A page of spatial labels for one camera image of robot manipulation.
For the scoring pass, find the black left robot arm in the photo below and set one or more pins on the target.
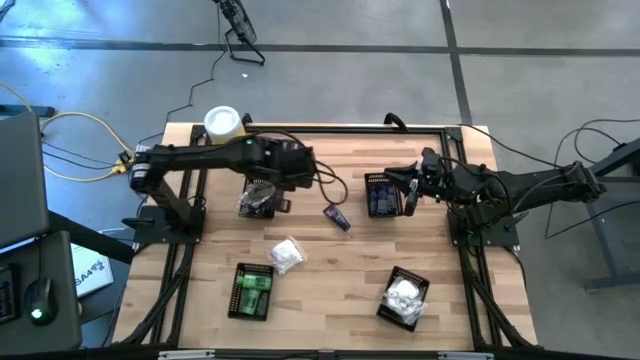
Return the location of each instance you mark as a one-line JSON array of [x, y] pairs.
[[200, 155]]

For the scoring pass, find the dark blue toiletry tube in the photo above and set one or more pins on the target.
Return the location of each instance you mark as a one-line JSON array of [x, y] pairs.
[[393, 200], [336, 217], [374, 199], [384, 199]]

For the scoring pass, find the silver metal bracket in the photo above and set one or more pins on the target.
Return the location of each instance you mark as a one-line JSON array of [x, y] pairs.
[[185, 354], [465, 355]]

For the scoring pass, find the black slotted plastic basket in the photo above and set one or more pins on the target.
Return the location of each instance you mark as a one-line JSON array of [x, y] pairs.
[[370, 177], [234, 300], [387, 320], [242, 212]]

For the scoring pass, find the white cotton swabs bag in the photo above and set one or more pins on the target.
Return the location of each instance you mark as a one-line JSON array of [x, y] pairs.
[[286, 255], [404, 309], [404, 289]]

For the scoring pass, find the yellow canister with white lid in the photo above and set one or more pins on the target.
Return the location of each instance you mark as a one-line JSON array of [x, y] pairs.
[[222, 122]]

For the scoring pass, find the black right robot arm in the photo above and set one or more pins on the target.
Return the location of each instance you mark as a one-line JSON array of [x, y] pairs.
[[525, 185]]

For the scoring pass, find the white power strip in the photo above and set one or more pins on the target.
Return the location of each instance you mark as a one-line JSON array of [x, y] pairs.
[[142, 148]]

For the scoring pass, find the white paper booklet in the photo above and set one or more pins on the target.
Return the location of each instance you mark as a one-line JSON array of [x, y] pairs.
[[92, 272]]

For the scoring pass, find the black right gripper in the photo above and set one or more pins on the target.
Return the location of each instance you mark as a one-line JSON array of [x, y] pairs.
[[431, 175]]

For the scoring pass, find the grey laptop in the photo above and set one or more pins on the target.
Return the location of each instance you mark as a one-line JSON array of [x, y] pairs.
[[20, 175]]

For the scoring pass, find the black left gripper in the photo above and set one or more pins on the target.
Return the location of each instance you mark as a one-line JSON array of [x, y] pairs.
[[285, 162]]

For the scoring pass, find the grey side table frame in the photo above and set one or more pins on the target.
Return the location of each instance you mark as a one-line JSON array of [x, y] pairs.
[[597, 220]]

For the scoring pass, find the green toiletry bottle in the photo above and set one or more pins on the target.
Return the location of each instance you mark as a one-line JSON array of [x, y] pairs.
[[257, 281], [251, 302]]

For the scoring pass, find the black computer mouse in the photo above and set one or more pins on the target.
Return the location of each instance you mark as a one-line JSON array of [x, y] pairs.
[[40, 300]]

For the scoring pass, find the black floor fan stand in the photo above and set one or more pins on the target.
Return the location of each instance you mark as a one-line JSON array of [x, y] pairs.
[[242, 25]]

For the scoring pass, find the dark grey desk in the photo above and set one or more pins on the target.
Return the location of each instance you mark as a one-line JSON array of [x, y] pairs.
[[55, 260]]

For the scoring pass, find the black keyboard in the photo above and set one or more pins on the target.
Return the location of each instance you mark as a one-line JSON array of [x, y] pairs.
[[7, 295]]

